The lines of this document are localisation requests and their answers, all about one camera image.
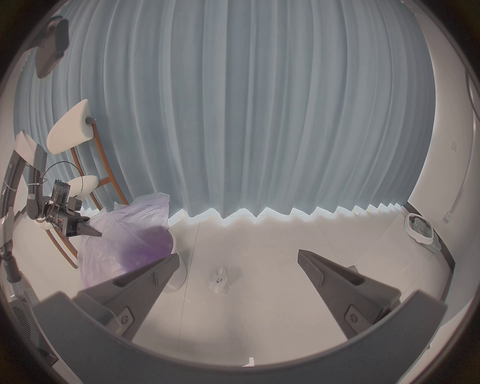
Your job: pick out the purple plastic bag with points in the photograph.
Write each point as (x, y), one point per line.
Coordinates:
(123, 232)

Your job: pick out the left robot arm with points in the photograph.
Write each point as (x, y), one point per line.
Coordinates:
(32, 195)

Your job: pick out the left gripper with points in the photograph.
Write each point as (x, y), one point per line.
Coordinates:
(67, 225)

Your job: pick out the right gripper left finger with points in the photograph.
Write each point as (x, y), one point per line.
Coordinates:
(135, 296)

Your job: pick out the white cushioned wooden chair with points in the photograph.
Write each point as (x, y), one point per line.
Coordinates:
(69, 125)

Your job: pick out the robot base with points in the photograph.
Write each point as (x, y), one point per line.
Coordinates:
(22, 318)

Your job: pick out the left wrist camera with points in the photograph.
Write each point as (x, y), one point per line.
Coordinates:
(62, 191)

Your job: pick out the white trash bin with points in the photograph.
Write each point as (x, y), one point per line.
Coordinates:
(178, 270)

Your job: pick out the pale blue curtain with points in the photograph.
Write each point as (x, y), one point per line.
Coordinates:
(243, 112)

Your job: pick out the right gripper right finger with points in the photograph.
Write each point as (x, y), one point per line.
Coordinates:
(345, 296)

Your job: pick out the white oval basin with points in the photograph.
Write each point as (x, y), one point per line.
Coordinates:
(412, 228)

